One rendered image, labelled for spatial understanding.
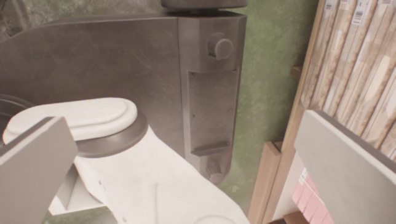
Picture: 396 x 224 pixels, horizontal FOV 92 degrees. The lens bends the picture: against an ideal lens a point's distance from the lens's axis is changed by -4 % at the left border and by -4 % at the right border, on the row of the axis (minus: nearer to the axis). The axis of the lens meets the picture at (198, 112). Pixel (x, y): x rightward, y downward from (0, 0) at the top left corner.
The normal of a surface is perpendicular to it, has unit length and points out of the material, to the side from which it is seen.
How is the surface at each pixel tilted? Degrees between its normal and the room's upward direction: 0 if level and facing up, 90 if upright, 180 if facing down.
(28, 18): 0
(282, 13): 0
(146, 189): 90
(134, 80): 0
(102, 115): 90
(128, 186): 90
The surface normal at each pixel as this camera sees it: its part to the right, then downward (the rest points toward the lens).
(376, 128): -0.97, 0.15
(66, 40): 0.23, 0.51
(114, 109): 0.00, -0.85
